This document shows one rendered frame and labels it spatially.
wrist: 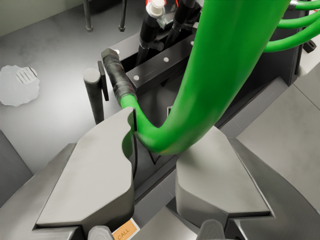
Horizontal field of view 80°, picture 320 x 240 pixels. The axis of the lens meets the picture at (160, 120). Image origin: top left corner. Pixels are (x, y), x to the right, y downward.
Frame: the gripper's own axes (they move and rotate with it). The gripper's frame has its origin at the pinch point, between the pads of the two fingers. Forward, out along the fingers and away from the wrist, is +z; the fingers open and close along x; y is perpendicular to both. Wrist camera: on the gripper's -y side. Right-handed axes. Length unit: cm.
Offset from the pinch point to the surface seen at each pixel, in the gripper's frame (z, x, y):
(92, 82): 6.1, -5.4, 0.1
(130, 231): 7.7, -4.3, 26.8
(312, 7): 25.0, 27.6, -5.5
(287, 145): 115, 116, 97
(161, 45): 22.2, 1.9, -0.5
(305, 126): 130, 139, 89
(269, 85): 34.7, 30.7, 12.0
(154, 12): 19.6, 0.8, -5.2
